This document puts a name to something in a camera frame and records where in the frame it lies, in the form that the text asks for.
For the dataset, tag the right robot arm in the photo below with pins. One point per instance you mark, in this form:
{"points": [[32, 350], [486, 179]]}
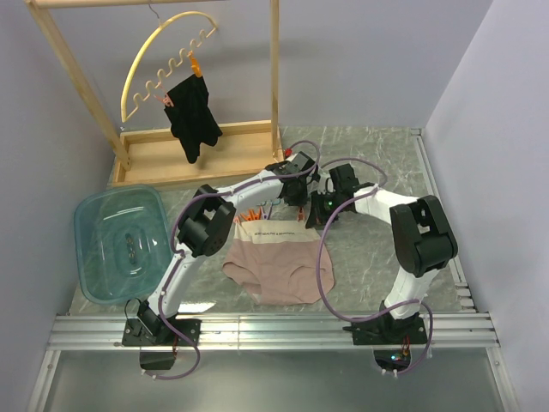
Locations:
{"points": [[423, 240]]}

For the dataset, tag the aluminium rail frame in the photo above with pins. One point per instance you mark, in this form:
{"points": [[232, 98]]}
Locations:
{"points": [[278, 362]]}

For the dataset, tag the pink clip on yellow hanger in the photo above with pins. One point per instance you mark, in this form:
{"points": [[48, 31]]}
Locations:
{"points": [[165, 100]]}

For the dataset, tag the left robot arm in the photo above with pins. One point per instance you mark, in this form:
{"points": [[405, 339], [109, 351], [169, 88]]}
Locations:
{"points": [[204, 225]]}

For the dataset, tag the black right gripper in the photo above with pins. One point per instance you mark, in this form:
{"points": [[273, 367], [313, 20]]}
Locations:
{"points": [[317, 218]]}

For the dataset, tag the clear blue plastic basin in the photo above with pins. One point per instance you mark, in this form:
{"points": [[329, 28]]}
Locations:
{"points": [[121, 243]]}

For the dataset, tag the wooden hanging rack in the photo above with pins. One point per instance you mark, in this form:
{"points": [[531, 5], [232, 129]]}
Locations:
{"points": [[154, 157]]}

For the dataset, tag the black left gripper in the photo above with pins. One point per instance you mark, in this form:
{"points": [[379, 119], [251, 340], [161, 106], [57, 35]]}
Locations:
{"points": [[300, 201]]}

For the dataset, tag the blue wavy hanger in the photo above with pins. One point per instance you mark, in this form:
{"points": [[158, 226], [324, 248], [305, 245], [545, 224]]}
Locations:
{"points": [[269, 203]]}

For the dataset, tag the orange clip on yellow hanger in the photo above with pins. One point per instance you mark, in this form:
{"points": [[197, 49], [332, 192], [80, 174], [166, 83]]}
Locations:
{"points": [[195, 66]]}

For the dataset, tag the pink and cream underwear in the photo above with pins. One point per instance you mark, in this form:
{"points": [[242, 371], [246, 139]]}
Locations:
{"points": [[277, 263]]}

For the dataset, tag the purple clip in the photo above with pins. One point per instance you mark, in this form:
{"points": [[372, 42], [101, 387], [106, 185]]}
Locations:
{"points": [[266, 212]]}

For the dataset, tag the yellow wavy hanger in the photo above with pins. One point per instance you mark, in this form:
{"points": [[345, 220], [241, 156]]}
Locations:
{"points": [[130, 104]]}

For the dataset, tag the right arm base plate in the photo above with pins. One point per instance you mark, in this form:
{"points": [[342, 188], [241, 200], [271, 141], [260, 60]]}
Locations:
{"points": [[388, 331]]}

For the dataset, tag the black underwear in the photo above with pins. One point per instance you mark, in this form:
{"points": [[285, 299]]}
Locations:
{"points": [[192, 122]]}

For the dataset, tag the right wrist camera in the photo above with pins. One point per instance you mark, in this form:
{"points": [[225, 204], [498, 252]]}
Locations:
{"points": [[325, 185]]}

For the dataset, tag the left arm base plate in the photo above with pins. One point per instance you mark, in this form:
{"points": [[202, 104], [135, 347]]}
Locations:
{"points": [[137, 335]]}

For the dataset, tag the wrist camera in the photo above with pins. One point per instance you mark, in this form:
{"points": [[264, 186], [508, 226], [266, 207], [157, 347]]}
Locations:
{"points": [[291, 154], [325, 185]]}

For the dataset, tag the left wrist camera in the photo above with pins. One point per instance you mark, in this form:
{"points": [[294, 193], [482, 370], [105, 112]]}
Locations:
{"points": [[291, 154]]}

